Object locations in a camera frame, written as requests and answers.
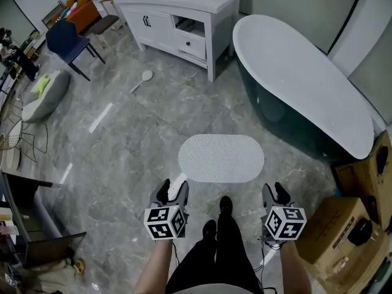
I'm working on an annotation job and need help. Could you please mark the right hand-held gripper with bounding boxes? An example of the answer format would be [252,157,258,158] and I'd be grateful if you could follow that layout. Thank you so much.
[262,181,307,241]

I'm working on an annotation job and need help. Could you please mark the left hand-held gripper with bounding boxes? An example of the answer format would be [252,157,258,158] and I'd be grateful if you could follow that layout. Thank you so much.
[143,178,190,241]

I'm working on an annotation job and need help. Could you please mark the white oval bath mat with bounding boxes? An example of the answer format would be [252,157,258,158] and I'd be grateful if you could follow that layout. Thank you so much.
[178,134,265,184]

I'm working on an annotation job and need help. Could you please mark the person's right forearm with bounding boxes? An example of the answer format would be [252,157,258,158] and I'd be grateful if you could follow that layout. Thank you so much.
[279,239,313,294]

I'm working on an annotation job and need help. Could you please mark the person's left forearm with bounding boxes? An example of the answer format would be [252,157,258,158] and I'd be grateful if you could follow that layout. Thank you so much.
[134,239,174,294]

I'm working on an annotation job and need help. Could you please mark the white and dark green bathtub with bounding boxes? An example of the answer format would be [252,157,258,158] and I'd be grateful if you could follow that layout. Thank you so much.
[232,13,375,162]

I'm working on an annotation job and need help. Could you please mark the person's right black shoe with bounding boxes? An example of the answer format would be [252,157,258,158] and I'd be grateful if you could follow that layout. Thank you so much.
[219,195,234,217]

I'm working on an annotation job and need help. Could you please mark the person's black shoe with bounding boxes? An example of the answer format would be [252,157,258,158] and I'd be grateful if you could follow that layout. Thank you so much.
[202,219,218,242]
[219,195,234,217]

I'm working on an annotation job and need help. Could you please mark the person's left black shoe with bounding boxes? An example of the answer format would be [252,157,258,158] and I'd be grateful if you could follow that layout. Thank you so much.
[202,219,218,242]

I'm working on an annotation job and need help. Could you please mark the cardboard box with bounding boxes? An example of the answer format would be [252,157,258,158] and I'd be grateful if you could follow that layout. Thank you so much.
[333,130,392,230]
[295,197,390,294]

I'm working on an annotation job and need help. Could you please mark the person's black trousers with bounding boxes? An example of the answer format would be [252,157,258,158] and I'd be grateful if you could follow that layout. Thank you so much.
[165,213,264,294]

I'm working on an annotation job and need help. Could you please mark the person's white shirt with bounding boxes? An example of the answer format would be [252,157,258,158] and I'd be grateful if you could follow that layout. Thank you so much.
[171,283,255,294]

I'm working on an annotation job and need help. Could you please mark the black desk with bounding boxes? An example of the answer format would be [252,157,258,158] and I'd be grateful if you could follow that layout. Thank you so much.
[0,170,87,270]

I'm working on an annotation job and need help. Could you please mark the grey bean bag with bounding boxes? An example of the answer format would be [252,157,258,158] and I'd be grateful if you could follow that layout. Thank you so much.
[21,69,70,123]

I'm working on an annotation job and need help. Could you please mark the white vanity cabinet with sink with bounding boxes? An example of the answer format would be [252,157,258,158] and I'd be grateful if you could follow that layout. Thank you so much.
[113,0,247,83]

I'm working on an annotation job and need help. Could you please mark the yellow-green cushion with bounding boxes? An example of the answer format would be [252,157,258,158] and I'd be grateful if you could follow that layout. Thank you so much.
[30,74,51,94]

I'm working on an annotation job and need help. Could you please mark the wooden chair with dark seat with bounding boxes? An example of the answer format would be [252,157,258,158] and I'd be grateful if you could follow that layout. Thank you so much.
[87,0,124,49]

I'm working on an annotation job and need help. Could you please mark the blue chair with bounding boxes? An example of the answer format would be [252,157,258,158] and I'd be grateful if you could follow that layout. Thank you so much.
[45,19,106,81]

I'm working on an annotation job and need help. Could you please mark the grey roller blind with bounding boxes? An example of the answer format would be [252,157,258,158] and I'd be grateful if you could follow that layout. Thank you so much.
[244,0,365,53]

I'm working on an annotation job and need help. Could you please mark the orange sofa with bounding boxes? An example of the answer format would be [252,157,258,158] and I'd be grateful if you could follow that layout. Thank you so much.
[56,0,102,35]

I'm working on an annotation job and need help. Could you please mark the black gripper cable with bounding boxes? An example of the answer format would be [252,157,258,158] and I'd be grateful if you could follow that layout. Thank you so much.
[253,236,285,294]

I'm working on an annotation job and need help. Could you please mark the white long-handled bath brush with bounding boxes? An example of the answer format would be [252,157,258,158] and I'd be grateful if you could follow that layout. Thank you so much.
[129,69,154,94]

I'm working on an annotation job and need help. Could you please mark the gold wire chair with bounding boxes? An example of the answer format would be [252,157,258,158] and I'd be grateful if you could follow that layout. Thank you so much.
[0,119,49,164]

